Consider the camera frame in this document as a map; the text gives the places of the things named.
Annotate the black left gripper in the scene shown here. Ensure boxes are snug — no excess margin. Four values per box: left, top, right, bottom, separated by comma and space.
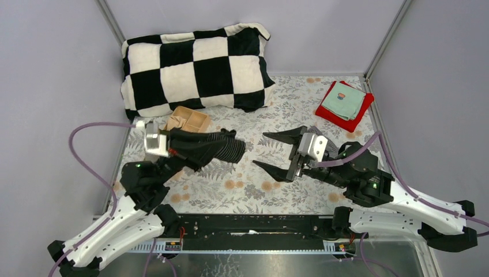
155, 127, 227, 186

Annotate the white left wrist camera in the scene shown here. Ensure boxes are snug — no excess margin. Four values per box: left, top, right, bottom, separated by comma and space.
144, 121, 170, 158

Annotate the wooden divided organizer box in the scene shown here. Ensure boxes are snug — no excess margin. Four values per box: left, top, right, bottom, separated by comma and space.
163, 106, 211, 133

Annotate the grey striped underwear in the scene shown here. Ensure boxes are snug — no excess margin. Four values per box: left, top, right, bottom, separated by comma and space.
308, 126, 339, 161

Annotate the black white checkered pillow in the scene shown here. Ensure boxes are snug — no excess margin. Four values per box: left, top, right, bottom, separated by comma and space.
121, 23, 276, 119

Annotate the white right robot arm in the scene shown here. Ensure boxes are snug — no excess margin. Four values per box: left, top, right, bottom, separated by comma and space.
258, 126, 478, 253

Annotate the red folded garment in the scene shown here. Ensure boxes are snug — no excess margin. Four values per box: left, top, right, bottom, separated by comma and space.
315, 81, 375, 132

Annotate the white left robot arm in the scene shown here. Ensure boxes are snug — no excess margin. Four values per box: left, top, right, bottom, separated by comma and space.
48, 128, 246, 276

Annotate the mint green folded cloth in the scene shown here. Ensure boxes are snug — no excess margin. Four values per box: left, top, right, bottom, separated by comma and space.
321, 83, 366, 121

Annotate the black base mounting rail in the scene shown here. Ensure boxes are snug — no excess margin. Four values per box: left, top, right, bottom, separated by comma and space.
159, 214, 362, 252

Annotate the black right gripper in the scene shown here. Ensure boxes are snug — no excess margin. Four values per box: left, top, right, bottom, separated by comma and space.
250, 124, 348, 188

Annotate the floral patterned bed sheet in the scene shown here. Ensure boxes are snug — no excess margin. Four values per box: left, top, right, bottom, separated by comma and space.
164, 76, 376, 215

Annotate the beige rolled sock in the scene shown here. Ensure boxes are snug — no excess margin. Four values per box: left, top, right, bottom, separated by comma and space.
165, 115, 187, 130

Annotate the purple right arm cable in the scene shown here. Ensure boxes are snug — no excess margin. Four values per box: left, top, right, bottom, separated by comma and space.
315, 131, 489, 277

